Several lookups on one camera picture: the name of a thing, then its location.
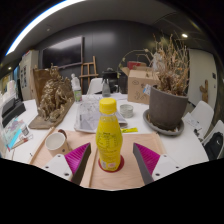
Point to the round ceiling downlight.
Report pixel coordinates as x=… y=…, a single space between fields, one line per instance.
x=184 y=35

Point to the wooden figure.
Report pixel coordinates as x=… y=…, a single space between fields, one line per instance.
x=204 y=91

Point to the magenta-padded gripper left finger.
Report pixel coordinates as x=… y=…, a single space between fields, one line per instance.
x=55 y=165

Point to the black box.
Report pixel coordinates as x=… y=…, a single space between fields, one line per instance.
x=13 y=111

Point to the white chair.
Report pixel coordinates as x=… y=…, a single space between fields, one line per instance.
x=95 y=86
x=203 y=111
x=218 y=126

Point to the flat round red coaster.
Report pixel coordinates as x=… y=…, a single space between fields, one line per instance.
x=121 y=165

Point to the beige paper cup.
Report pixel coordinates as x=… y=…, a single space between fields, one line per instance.
x=56 y=146

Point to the yellow sachet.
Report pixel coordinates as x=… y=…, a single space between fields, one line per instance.
x=130 y=130

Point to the colourful booklet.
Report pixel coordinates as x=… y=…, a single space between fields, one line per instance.
x=13 y=131

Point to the dried plant in grey pot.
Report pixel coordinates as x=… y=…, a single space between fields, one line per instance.
x=166 y=108

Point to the wooden easel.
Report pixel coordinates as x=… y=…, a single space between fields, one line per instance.
x=88 y=75

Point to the small round tin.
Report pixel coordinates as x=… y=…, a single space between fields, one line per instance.
x=126 y=111

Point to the yellow drink bottle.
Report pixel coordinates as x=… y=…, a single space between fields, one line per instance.
x=109 y=140

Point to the long ceiling light strip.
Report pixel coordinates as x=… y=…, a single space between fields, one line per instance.
x=36 y=20

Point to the green-labelled white bottle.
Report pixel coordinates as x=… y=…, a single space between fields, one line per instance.
x=77 y=95

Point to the golden figure sculpture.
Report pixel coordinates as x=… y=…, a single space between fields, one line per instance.
x=55 y=96

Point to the light wooden tray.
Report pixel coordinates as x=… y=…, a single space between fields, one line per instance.
x=110 y=180

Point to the grey plant saucer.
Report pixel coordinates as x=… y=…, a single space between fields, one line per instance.
x=166 y=131

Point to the white cabinet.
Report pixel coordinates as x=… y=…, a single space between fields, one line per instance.
x=28 y=73

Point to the black backpack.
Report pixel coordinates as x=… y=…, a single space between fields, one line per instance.
x=215 y=146

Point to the white figurine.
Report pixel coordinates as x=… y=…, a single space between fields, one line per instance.
x=75 y=80

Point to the clear bag of papers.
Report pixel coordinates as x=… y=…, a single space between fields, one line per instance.
x=86 y=115

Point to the red box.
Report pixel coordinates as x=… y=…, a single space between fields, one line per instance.
x=136 y=64

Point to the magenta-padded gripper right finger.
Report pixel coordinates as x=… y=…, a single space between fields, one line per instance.
x=166 y=166

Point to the brown cardboard box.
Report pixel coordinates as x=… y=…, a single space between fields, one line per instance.
x=138 y=86

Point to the black wall screen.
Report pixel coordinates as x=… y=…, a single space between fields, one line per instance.
x=63 y=52

